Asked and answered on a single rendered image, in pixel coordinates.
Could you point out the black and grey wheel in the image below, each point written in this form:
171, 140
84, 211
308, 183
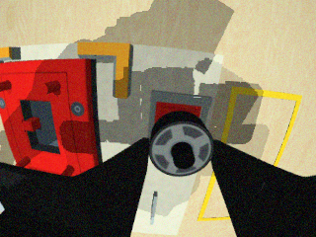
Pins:
176, 127

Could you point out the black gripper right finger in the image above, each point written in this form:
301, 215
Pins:
262, 200

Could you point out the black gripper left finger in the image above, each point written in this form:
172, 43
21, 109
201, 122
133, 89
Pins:
101, 202

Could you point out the yellow rectangular outline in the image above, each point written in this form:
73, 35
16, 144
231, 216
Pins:
229, 116

